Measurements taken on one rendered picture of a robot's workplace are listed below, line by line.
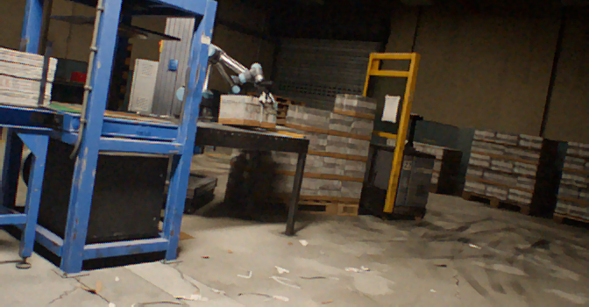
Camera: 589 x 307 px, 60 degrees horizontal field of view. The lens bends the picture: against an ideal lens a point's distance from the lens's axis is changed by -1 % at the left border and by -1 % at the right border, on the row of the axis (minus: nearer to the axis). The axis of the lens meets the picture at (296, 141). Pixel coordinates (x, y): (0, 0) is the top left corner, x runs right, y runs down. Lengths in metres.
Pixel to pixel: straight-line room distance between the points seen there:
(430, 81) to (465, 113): 1.10
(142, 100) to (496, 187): 6.39
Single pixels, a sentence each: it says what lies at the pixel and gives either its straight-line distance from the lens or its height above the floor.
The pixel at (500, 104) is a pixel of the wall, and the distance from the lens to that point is 11.10.
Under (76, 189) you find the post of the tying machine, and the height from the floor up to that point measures 0.43.
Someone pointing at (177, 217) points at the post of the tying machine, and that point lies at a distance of 3.12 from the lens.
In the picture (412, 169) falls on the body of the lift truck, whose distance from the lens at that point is 5.95.
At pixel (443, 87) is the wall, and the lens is 11.58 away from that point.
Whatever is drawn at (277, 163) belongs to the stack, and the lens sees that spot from 4.99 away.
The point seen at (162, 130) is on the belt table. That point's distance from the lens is 3.12.
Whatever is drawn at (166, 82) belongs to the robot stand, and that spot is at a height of 1.07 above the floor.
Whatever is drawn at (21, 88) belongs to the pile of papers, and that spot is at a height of 0.88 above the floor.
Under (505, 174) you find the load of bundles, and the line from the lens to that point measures 9.27.
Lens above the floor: 0.99
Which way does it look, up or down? 3 degrees down
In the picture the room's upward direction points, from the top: 10 degrees clockwise
